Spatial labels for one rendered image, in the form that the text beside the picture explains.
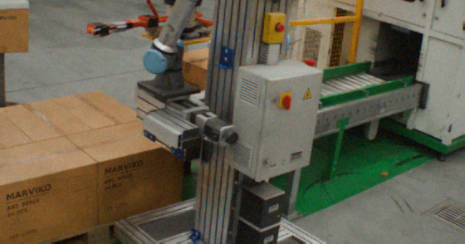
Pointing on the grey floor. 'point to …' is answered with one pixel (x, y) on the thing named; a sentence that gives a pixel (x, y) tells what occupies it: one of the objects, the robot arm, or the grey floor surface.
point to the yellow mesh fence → (343, 21)
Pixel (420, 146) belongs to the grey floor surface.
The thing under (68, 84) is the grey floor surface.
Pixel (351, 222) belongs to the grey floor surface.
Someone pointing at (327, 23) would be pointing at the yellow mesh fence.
